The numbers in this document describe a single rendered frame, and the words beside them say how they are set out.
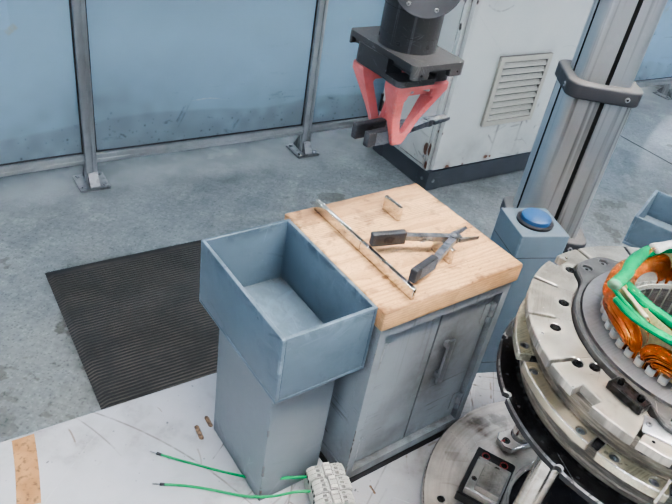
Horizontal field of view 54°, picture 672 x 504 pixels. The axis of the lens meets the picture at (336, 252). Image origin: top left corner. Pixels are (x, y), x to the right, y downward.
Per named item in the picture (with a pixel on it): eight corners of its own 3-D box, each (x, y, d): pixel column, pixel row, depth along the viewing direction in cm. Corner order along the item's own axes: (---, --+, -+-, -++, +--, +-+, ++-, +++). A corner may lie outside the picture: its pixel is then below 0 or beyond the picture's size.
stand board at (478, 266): (380, 332, 64) (385, 314, 63) (282, 230, 76) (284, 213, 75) (517, 280, 75) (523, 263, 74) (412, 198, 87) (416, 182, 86)
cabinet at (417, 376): (342, 489, 80) (382, 331, 65) (266, 385, 91) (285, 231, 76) (457, 428, 90) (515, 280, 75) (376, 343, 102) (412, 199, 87)
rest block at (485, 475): (509, 478, 80) (514, 467, 79) (495, 511, 76) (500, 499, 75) (477, 461, 82) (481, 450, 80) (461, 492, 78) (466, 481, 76)
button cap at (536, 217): (555, 228, 87) (557, 222, 86) (528, 228, 86) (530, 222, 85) (541, 212, 90) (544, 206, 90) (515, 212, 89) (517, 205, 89)
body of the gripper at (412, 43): (411, 87, 59) (430, 3, 55) (346, 46, 65) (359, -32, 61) (462, 80, 63) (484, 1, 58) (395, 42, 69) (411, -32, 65)
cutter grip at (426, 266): (413, 284, 65) (417, 271, 64) (407, 280, 66) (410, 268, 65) (435, 269, 68) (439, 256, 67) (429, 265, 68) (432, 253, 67)
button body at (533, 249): (512, 371, 101) (570, 236, 86) (470, 373, 99) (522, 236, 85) (494, 339, 106) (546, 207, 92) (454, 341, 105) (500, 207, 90)
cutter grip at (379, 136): (366, 148, 66) (369, 133, 65) (361, 144, 66) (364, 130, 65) (396, 141, 68) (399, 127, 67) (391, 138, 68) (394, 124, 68)
